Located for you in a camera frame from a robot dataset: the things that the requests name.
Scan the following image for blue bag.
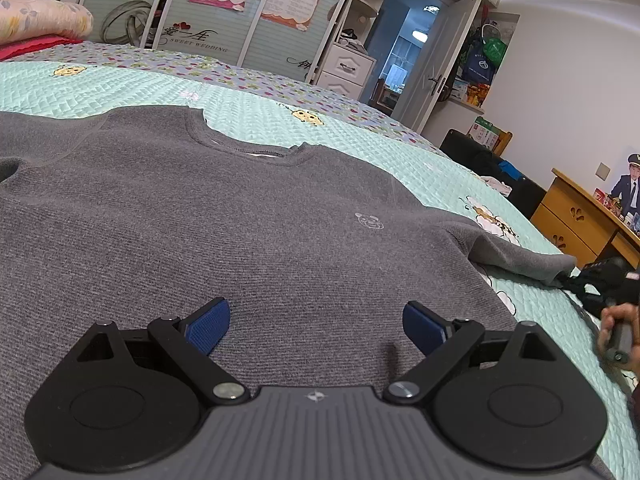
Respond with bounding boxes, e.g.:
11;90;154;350
460;45;496;84

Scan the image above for green quilted bee bedspread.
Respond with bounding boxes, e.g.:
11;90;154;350
0;40;640;480

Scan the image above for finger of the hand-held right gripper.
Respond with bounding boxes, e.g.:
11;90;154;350
557;269;591;292

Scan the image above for white door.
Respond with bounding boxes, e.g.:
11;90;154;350
395;0;484;137

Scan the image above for red pillow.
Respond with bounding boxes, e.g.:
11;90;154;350
0;34;84;63

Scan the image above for floral pillow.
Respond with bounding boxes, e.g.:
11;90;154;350
0;0;95;49

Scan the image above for green bag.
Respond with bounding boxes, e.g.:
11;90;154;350
479;36;509;67

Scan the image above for person's right hand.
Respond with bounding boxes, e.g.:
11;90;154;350
597;302;640;376

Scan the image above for white drawer cabinet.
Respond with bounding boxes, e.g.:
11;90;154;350
317;42;377;99

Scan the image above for sliding door wardrobe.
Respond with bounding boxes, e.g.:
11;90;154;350
79;0;372;84

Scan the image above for grey sweater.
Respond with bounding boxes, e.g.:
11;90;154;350
0;106;579;480

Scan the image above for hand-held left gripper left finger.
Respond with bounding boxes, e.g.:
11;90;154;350
75;296;251;403

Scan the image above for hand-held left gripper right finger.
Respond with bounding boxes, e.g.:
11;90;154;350
382;301;556;403

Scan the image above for uniformed figure photo print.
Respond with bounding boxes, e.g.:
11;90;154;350
607;151;640;217

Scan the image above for wooden desk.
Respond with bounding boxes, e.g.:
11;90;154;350
530;167;640;282

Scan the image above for black suitcase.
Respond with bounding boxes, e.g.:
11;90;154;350
439;128;547;219

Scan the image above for blue cloth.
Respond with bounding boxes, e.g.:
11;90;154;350
494;159;527;182

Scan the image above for green and white box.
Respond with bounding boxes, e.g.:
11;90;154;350
467;116;501;154

